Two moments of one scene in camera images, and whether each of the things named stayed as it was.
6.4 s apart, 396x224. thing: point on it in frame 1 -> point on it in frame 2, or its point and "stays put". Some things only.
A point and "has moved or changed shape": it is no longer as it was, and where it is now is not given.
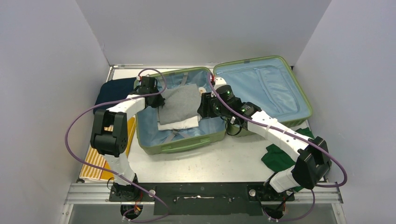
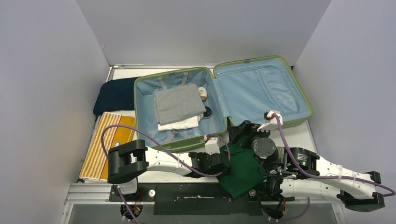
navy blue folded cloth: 112,91 stays put
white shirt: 191,122 stays put
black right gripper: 203,105 -> 245,133
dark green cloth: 279,159 has moved or changed shape
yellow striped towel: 96,166 stays put
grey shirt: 180,103 stays put
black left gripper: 159,102 -> 227,171
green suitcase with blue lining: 201,107 stays put
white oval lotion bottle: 201,89 stays put
